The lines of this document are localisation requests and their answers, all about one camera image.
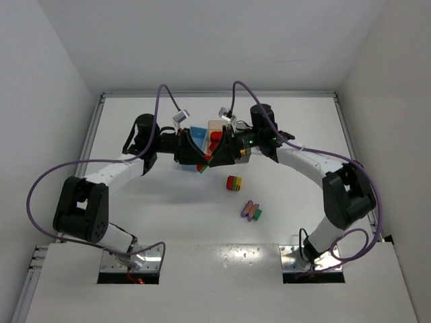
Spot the red rounded lego brick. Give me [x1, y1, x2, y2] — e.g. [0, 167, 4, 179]
[207, 142, 218, 153]

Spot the red green lego piece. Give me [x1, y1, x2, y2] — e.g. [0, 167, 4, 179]
[196, 154, 212, 174]

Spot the purple butterfly lego brick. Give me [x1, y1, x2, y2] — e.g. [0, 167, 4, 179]
[240, 200, 260, 221]

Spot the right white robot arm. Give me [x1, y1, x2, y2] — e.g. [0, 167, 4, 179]
[209, 104, 381, 263]

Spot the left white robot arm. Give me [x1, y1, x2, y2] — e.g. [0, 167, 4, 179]
[53, 114, 207, 255]

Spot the grey translucent bin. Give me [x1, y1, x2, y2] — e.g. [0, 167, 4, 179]
[235, 149, 251, 164]

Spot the blue rectangular bin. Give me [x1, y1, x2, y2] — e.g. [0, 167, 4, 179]
[180, 126, 207, 172]

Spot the tan translucent bin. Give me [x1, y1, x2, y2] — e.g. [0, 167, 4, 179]
[207, 120, 227, 153]

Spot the green number lego brick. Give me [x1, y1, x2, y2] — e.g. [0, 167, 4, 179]
[252, 209, 262, 221]

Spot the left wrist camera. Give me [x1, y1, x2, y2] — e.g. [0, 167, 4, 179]
[172, 110, 190, 130]

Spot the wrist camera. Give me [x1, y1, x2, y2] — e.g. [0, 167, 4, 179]
[172, 110, 190, 130]
[218, 107, 236, 127]

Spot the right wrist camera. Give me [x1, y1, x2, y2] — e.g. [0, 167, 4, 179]
[218, 107, 236, 127]

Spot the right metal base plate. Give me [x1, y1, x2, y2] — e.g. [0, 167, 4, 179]
[279, 244, 343, 273]

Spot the metal base plate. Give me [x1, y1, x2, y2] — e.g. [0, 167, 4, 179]
[100, 246, 164, 273]
[279, 244, 343, 273]

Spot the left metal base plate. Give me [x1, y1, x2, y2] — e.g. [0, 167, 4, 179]
[100, 246, 164, 273]

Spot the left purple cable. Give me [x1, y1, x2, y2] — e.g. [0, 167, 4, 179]
[26, 83, 183, 256]

